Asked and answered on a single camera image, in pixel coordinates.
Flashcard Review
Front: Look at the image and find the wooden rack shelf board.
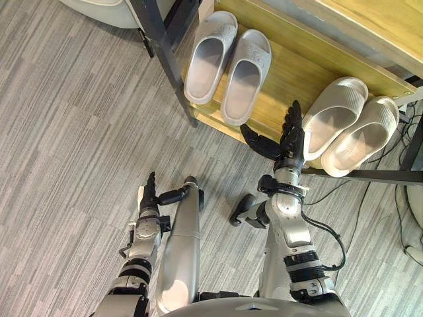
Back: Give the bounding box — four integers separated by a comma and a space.
171, 0, 418, 171
299, 0, 423, 70

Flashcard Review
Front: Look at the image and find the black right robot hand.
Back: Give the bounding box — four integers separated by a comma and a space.
239, 99, 307, 170

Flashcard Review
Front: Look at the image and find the black metal rack frame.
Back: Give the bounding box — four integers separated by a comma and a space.
130, 0, 423, 186

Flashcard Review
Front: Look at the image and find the white rounded base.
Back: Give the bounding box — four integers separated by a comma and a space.
58, 0, 142, 30
405, 184, 423, 234

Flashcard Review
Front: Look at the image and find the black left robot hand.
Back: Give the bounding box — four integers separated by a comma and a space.
137, 171, 186, 218

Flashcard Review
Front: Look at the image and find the black floor cable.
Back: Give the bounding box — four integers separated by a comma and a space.
302, 98, 423, 255

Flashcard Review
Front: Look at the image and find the grey robot torso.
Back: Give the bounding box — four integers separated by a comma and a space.
161, 290, 352, 317

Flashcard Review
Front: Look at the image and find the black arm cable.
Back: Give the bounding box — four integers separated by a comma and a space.
299, 211, 347, 272

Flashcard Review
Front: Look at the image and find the pale grey ribbed slipper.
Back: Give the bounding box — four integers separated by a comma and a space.
321, 95, 401, 178
301, 76, 369, 162

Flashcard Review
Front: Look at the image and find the silver right robot leg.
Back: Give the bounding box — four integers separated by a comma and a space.
230, 194, 295, 298

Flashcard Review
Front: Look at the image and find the silver robot leg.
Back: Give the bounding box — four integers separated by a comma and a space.
230, 194, 295, 298
154, 176, 206, 314

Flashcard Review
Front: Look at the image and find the grey embossed slipper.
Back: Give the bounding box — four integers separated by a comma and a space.
182, 10, 239, 106
220, 28, 273, 127

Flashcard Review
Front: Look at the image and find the silver left robot leg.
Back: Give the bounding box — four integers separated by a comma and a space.
154, 176, 206, 314

